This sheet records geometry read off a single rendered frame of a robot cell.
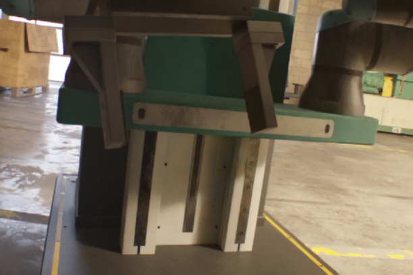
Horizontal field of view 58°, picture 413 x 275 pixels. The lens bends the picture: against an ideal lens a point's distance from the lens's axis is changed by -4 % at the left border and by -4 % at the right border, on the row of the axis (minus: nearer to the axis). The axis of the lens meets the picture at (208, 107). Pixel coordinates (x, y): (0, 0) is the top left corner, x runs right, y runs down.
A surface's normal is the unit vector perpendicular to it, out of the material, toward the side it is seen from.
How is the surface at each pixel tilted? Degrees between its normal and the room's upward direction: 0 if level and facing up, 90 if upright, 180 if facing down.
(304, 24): 90
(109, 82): 67
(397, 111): 90
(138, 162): 90
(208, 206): 90
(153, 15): 155
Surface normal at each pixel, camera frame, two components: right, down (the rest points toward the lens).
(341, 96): 0.02, -0.20
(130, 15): 0.16, 0.97
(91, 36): 0.40, -0.25
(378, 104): 0.04, 0.18
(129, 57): 0.75, -0.14
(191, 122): 0.31, 0.14
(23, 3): 0.36, 0.79
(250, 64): -0.90, 0.06
